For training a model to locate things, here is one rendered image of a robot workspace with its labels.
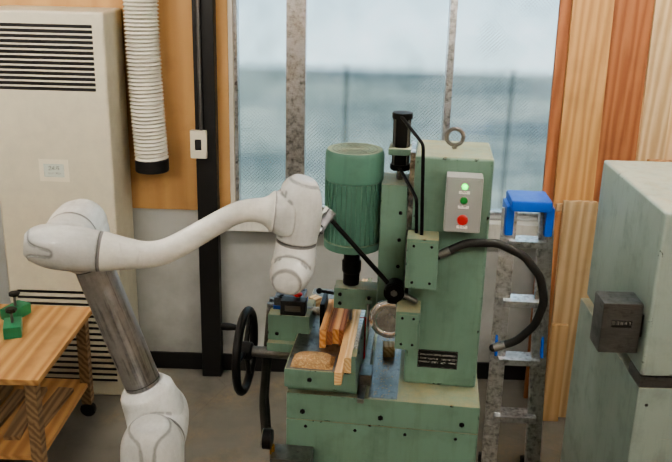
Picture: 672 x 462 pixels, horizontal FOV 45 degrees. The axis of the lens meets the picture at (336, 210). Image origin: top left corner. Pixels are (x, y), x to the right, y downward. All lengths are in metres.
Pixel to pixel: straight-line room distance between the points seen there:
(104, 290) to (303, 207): 0.61
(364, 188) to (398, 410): 0.67
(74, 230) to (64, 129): 1.70
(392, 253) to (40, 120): 1.87
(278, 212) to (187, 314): 2.29
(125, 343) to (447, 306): 0.93
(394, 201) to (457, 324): 0.42
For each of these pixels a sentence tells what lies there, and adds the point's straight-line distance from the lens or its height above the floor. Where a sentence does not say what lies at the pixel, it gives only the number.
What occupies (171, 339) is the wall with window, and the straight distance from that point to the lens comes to 4.25.
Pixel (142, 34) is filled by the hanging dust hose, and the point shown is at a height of 1.70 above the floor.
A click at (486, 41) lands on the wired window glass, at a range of 3.84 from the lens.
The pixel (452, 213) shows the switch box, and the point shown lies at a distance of 2.27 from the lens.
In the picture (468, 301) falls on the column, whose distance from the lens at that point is 2.43.
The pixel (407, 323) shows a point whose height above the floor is 1.05.
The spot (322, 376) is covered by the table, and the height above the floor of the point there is 0.88.
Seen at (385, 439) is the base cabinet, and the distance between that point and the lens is 2.53.
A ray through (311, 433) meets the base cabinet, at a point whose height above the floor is 0.67.
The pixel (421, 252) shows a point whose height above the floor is 1.26.
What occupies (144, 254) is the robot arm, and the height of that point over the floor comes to 1.35.
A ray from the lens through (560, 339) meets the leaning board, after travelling 3.83.
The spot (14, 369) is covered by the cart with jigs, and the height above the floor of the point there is 0.53.
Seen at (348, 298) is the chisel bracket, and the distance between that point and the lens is 2.52.
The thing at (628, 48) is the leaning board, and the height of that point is 1.69.
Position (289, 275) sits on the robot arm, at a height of 1.32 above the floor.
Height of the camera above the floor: 2.06
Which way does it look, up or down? 18 degrees down
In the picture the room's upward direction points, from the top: 1 degrees clockwise
